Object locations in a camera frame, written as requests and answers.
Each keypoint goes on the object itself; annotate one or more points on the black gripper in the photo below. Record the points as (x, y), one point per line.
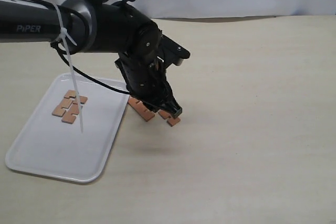
(146, 81)

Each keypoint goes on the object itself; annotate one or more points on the orange notched block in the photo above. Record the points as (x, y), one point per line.
(141, 109)
(71, 114)
(65, 104)
(169, 119)

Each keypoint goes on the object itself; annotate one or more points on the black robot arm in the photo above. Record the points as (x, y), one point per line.
(88, 26)

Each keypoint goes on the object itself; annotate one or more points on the white plastic tray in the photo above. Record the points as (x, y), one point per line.
(50, 148)

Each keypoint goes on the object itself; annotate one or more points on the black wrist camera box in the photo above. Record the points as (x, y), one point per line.
(171, 52)

